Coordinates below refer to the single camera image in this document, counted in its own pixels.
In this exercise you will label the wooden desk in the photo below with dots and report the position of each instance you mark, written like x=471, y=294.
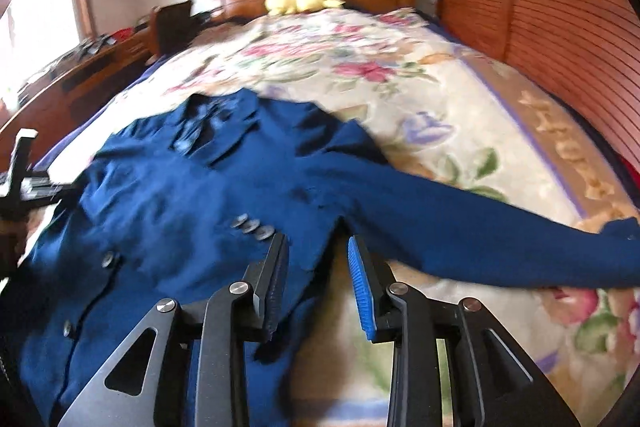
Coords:
x=75, y=92

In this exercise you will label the blue button jacket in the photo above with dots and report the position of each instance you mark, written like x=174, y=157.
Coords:
x=200, y=207

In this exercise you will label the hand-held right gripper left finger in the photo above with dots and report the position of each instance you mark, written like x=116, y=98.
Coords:
x=274, y=287

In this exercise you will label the window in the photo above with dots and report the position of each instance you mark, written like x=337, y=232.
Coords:
x=35, y=17

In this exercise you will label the black chair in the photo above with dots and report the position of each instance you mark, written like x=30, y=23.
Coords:
x=172, y=27

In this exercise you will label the wooden louvered wardrobe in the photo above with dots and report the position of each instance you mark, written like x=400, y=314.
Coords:
x=550, y=7

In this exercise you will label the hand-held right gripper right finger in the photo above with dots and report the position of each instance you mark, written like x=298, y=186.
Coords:
x=358, y=277

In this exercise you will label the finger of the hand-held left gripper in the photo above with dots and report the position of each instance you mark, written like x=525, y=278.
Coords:
x=19, y=167

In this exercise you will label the floral bed blanket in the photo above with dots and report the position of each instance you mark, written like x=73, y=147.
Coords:
x=400, y=82

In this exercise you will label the red container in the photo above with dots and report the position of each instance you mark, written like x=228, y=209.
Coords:
x=122, y=35

